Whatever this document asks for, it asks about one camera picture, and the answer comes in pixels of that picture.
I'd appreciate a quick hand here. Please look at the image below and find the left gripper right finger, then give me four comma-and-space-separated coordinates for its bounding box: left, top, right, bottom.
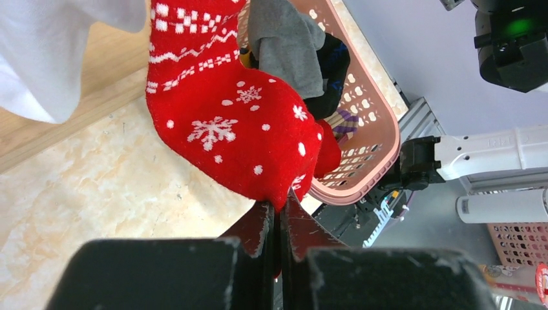
280, 191, 496, 309

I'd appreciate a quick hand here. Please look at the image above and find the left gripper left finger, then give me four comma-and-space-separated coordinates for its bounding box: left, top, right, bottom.
46, 202, 275, 309

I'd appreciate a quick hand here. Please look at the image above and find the pink plastic laundry basket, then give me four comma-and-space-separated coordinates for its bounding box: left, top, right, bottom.
238, 1, 405, 205

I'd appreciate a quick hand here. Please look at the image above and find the red snowflake sock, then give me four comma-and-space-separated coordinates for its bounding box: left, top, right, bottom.
146, 1, 323, 210

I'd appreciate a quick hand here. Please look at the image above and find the beige maroon striped sock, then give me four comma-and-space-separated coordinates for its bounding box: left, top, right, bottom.
324, 108, 360, 144

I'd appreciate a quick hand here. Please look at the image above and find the black patterned sport sock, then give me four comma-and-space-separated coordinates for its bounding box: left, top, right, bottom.
304, 33, 351, 120

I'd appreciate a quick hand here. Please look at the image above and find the grey sock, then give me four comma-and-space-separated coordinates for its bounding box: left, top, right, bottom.
248, 0, 326, 99

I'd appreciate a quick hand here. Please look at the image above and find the white sock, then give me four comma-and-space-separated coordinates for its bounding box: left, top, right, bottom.
1, 1, 147, 124

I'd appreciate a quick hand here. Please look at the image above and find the plain red sock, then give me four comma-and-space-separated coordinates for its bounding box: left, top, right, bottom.
314, 120, 341, 179

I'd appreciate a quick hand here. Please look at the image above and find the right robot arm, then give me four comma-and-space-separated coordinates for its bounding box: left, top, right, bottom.
359, 1, 547, 181

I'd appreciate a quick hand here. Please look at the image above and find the white cylinder outside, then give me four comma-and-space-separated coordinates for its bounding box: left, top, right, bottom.
456, 189, 547, 223

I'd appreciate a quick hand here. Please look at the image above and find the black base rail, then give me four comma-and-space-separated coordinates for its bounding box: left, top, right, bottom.
313, 98, 443, 247

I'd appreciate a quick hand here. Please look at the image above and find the wooden drying rack frame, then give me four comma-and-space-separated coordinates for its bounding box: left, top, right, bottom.
1, 23, 151, 172

